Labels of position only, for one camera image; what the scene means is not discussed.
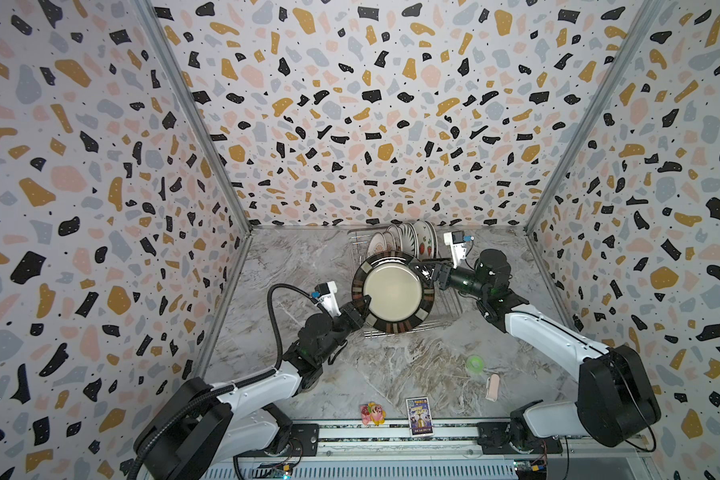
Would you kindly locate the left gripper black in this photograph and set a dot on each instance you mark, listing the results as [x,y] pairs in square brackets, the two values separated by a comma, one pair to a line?
[352,319]

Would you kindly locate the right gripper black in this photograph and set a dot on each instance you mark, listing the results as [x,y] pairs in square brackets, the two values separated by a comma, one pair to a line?
[443,274]

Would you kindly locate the dark rimmed cream plate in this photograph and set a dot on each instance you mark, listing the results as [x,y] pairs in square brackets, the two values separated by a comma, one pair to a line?
[399,301]

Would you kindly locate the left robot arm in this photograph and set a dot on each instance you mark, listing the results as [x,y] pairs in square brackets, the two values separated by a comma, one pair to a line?
[204,423]

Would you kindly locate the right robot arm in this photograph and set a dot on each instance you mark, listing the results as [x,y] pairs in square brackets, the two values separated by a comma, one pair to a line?
[615,400]

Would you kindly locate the fruit pattern blue-rim plate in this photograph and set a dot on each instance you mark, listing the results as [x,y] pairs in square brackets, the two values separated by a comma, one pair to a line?
[426,237]

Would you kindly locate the orange pattern white plate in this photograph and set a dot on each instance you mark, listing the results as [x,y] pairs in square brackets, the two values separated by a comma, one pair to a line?
[411,240]

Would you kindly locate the red pattern white plate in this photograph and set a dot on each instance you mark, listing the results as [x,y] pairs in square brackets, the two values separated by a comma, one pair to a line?
[405,239]

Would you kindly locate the orange sunburst plate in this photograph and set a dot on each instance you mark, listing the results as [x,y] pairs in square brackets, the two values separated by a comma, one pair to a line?
[389,240]

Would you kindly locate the pink yellow toy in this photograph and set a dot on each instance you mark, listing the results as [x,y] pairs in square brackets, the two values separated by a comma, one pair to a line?
[372,414]

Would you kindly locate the green plastic lid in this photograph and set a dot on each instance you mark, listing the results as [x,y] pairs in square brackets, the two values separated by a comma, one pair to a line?
[474,365]

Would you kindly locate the purple card box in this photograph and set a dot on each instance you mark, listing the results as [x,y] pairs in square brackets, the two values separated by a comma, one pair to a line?
[419,417]

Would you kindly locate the pink eraser block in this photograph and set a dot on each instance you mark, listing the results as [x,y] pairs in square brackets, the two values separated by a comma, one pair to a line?
[492,387]

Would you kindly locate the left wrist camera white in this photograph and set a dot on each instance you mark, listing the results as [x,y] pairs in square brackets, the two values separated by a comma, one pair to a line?
[325,298]

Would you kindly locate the metal wire dish rack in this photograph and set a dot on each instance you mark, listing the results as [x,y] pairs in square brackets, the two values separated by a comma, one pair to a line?
[447,306]

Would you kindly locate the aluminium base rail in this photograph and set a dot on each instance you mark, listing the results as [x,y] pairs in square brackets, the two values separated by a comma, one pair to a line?
[350,450]

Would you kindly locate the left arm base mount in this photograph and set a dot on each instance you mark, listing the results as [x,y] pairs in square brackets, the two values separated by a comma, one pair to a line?
[297,440]

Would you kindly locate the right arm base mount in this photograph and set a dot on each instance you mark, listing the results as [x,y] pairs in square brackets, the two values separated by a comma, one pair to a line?
[513,437]

